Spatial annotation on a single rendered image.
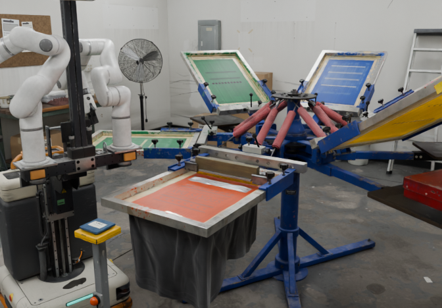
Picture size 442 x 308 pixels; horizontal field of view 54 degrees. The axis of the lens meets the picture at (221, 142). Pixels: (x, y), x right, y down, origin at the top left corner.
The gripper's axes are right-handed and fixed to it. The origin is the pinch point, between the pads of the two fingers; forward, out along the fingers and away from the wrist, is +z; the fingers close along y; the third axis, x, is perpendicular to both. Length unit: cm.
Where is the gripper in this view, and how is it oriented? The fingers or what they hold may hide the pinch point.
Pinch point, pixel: (93, 120)
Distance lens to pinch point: 255.4
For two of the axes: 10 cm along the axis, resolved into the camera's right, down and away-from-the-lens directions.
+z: 3.1, 9.5, 1.0
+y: -5.3, 0.8, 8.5
